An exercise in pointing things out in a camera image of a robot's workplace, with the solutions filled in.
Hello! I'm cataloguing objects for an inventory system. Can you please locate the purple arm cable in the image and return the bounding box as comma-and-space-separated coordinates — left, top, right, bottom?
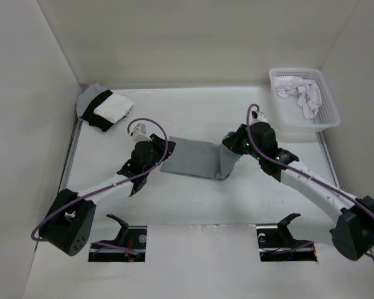
30, 117, 171, 242
246, 103, 374, 265

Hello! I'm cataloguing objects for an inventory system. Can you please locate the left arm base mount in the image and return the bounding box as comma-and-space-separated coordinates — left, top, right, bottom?
88, 214, 148, 263

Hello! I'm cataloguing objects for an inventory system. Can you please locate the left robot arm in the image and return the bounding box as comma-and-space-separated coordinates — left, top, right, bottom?
33, 134, 176, 257

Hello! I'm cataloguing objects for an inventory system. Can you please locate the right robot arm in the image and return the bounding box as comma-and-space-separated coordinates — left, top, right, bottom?
221, 121, 374, 261

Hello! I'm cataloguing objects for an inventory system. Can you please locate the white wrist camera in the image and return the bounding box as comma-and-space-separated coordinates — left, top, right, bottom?
130, 123, 150, 143
250, 110, 268, 125

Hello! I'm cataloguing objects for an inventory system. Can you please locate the white tank top in basket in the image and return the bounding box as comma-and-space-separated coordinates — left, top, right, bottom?
273, 76, 323, 119

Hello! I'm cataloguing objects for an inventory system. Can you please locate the folded black tank top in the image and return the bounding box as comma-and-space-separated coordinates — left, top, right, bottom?
80, 89, 116, 132

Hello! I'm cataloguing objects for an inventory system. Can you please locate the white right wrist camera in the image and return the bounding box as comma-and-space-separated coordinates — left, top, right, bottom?
250, 110, 268, 125

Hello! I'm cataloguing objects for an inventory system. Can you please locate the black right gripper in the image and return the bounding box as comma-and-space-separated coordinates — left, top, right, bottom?
223, 124, 264, 161

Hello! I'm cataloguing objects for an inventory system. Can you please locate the grey tank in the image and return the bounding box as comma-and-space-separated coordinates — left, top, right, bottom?
161, 136, 242, 181
75, 83, 106, 118

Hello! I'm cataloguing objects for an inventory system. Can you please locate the folded grey tank top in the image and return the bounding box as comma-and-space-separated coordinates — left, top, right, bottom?
75, 83, 106, 118

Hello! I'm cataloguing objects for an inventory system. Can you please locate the white plastic laundry basket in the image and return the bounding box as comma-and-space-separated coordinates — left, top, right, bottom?
269, 68, 341, 133

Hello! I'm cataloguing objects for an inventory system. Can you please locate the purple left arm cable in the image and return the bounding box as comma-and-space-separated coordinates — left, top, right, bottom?
30, 117, 171, 242

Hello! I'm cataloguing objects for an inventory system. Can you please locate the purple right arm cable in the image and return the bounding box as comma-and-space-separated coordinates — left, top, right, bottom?
246, 103, 374, 265

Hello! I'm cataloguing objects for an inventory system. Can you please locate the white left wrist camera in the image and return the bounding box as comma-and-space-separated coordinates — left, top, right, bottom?
130, 123, 150, 143

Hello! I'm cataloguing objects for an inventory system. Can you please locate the folded white tank top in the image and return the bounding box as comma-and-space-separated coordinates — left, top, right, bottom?
93, 93, 135, 124

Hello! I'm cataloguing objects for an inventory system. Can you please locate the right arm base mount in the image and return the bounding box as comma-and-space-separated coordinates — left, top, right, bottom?
256, 213, 317, 262

